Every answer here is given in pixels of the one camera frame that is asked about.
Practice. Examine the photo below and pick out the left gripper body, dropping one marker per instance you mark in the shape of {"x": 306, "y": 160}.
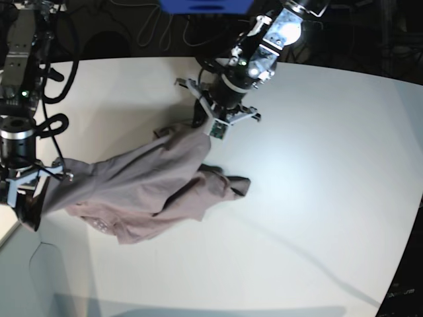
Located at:
{"x": 223, "y": 106}

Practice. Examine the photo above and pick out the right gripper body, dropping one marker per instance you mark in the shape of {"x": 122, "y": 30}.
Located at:
{"x": 25, "y": 180}

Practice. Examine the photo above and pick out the mauve t-shirt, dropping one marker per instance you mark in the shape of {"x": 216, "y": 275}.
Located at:
{"x": 140, "y": 194}

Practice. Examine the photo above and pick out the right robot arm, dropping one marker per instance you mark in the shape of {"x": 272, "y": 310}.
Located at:
{"x": 28, "y": 81}

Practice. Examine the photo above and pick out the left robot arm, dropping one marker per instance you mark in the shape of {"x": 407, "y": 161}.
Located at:
{"x": 252, "y": 60}

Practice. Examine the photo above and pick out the blue plastic object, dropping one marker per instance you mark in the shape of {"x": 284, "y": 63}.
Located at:
{"x": 188, "y": 7}

